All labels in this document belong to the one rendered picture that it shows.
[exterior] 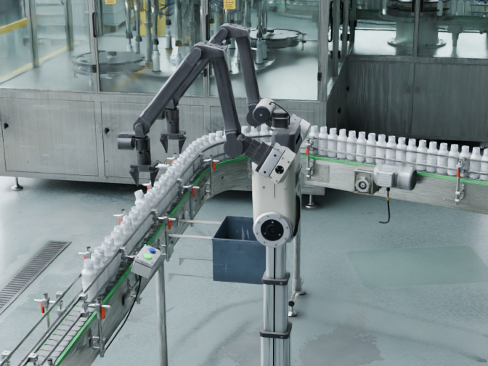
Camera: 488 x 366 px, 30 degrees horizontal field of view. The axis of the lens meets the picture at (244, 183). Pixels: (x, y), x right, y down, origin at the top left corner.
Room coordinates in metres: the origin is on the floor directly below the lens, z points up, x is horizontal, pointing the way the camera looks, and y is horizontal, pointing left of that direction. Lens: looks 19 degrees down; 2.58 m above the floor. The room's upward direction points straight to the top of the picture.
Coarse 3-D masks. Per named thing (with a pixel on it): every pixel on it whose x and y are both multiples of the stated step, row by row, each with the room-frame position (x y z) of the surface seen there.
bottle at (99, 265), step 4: (92, 256) 3.28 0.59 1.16; (96, 256) 3.27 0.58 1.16; (100, 256) 3.29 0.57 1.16; (96, 260) 3.27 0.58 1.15; (100, 260) 3.29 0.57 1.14; (96, 264) 3.27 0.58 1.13; (100, 264) 3.28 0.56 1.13; (96, 268) 3.26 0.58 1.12; (100, 268) 3.27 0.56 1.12; (104, 272) 3.28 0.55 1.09; (100, 276) 3.27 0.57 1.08; (104, 276) 3.28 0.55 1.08; (100, 280) 3.27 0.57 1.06; (104, 280) 3.28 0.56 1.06; (100, 284) 3.27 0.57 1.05; (104, 288) 3.28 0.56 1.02; (104, 292) 3.28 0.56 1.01
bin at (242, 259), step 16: (224, 224) 4.22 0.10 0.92; (240, 224) 4.25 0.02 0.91; (224, 240) 3.96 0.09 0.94; (240, 240) 3.94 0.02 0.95; (256, 240) 4.24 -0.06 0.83; (224, 256) 3.96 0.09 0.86; (240, 256) 3.94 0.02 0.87; (256, 256) 3.93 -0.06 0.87; (224, 272) 3.96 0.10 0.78; (240, 272) 3.94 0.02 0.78; (256, 272) 3.93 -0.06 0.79
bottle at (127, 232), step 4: (124, 224) 3.62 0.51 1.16; (128, 224) 3.63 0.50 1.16; (124, 228) 3.62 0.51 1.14; (128, 228) 3.63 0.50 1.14; (124, 232) 3.61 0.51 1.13; (128, 232) 3.62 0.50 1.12; (128, 236) 3.61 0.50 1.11; (132, 240) 3.64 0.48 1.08; (128, 244) 3.61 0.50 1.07; (132, 244) 3.63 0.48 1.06; (128, 248) 3.61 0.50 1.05; (128, 252) 3.61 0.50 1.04
